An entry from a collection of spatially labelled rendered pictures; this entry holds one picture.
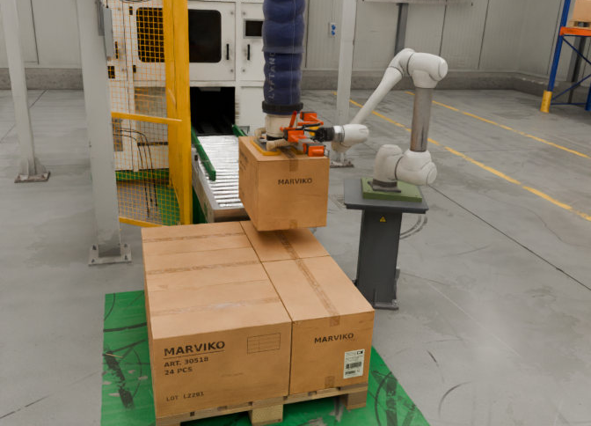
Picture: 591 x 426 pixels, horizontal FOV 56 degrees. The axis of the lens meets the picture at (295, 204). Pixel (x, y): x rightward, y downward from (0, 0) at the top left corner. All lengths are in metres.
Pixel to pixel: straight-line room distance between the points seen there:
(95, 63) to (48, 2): 8.27
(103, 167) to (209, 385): 2.06
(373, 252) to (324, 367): 1.11
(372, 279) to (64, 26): 9.64
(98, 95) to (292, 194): 1.64
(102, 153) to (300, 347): 2.18
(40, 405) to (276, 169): 1.63
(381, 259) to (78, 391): 1.90
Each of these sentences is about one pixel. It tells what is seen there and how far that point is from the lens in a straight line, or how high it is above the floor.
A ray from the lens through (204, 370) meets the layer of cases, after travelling 2.53.
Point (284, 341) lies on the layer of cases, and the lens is 2.54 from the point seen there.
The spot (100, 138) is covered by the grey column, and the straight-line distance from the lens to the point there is 4.09.
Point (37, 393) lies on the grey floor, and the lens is 3.15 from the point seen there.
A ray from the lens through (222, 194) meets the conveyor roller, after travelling 4.03.
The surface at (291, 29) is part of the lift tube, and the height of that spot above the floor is 1.72.
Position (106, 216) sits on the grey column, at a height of 0.34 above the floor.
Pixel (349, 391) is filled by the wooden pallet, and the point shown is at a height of 0.11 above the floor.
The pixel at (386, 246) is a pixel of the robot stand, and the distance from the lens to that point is 3.56.
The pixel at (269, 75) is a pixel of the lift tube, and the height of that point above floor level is 1.48.
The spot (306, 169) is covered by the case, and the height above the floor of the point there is 1.01.
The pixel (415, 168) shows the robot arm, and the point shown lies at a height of 0.98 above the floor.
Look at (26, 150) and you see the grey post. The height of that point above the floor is 0.31.
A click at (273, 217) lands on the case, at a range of 3.04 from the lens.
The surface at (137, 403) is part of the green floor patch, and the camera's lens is 2.96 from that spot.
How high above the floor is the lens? 1.87
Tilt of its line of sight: 20 degrees down
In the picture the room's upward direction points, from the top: 2 degrees clockwise
